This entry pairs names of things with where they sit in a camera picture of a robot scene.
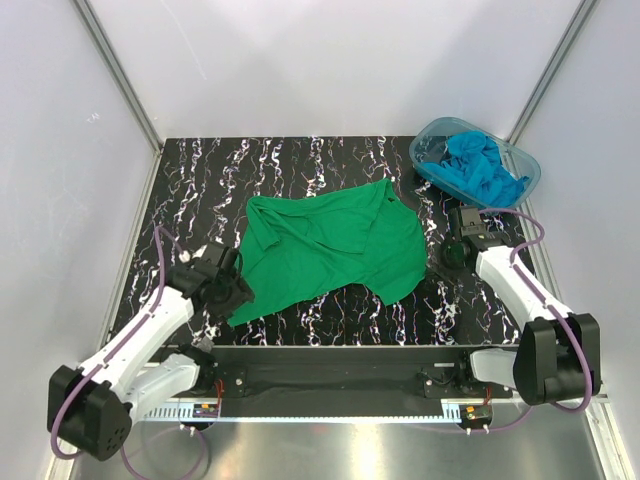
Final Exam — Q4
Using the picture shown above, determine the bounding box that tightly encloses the green t shirt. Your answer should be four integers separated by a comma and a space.
229, 178, 428, 326

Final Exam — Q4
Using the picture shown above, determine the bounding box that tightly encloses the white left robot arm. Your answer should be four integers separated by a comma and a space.
47, 243, 254, 461

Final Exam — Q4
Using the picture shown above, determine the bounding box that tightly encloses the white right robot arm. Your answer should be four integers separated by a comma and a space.
440, 206, 601, 413

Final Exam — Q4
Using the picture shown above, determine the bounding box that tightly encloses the blue t shirt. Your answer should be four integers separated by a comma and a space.
423, 131, 529, 208

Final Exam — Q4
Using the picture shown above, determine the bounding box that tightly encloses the clear blue plastic bin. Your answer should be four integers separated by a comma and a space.
409, 117, 541, 209

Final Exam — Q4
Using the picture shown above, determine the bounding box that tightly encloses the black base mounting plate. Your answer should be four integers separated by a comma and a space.
174, 346, 513, 413

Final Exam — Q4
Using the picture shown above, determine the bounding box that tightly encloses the white slotted cable duct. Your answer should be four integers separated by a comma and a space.
142, 399, 492, 425

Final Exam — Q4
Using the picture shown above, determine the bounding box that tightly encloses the left aluminium corner post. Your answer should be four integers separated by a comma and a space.
70, 0, 164, 154

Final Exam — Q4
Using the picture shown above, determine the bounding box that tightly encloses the aluminium corner post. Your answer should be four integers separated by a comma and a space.
70, 0, 164, 154
507, 0, 599, 145

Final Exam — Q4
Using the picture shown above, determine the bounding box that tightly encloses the aluminium front frame rail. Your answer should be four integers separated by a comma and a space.
45, 397, 639, 479

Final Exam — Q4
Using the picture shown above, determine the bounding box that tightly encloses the right aluminium corner post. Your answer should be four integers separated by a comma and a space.
507, 0, 599, 145

